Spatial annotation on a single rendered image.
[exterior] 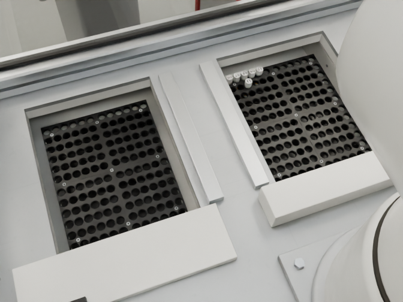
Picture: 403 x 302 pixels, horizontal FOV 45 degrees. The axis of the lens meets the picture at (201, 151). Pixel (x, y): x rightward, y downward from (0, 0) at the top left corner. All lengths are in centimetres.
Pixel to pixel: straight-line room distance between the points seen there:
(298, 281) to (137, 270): 20
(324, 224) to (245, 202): 11
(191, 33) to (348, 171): 32
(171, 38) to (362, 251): 45
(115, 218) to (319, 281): 30
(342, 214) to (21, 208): 44
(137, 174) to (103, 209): 7
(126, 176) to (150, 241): 14
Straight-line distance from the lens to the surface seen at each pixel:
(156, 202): 72
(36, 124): 90
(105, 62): 78
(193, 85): 78
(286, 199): 65
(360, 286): 50
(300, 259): 64
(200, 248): 64
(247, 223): 67
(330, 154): 83
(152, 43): 78
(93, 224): 72
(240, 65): 95
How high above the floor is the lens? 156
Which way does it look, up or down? 60 degrees down
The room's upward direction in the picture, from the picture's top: 4 degrees clockwise
